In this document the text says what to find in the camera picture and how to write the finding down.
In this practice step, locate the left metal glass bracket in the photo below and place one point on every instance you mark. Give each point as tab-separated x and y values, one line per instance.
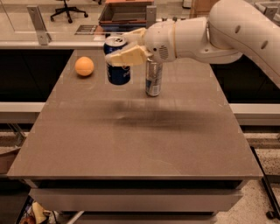
39	25

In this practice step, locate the black office chair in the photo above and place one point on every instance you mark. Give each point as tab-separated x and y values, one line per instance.
67	9

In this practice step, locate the cardboard box with label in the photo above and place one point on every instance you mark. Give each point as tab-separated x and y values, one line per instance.
201	8

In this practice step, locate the blue pepsi can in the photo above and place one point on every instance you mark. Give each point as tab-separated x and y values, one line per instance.
117	75

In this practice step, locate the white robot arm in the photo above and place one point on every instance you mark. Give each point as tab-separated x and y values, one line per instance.
233	28

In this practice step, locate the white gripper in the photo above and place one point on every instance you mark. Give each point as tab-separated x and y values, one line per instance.
158	40

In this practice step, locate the tall silver energy drink can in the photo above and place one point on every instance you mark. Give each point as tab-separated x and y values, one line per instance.
153	78

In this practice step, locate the metal glass bracket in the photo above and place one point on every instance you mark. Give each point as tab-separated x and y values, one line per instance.
151	15
270	12
39	25

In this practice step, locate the middle metal glass bracket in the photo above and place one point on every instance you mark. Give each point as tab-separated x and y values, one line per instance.
151	15

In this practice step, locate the right metal glass bracket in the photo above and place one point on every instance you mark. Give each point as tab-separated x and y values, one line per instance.
270	12

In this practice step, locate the open grey tray box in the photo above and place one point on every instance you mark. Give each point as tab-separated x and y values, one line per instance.
114	13

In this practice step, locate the clutter items under table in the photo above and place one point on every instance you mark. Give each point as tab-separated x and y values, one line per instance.
34	213

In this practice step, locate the orange fruit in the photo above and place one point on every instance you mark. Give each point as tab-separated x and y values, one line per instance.
84	66

